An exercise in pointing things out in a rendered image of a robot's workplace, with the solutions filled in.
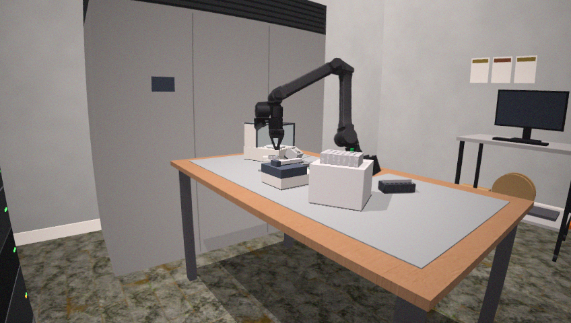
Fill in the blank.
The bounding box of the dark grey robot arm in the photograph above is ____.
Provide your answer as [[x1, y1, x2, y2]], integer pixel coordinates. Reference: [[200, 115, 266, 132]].
[[254, 58, 362, 152]]

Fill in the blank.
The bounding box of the light grey bench mat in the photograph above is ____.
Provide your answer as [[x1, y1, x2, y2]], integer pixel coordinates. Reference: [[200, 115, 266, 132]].
[[189, 155, 509, 269]]

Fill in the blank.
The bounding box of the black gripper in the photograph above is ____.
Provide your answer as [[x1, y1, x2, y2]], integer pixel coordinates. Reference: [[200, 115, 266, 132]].
[[269, 118, 284, 150]]

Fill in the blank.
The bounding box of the white block with grey holes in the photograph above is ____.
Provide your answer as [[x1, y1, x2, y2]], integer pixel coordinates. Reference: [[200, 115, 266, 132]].
[[263, 155, 286, 163]]

